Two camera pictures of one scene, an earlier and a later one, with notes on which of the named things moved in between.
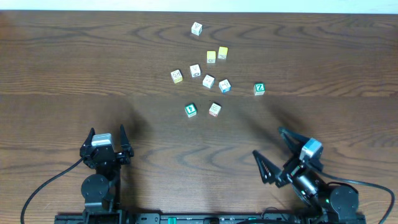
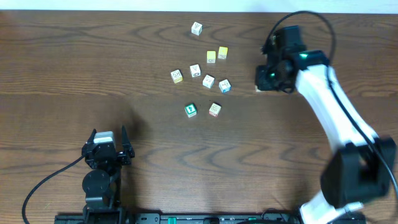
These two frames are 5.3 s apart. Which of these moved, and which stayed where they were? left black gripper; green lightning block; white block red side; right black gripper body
Moved: right black gripper body
Stayed: green lightning block; left black gripper; white block red side
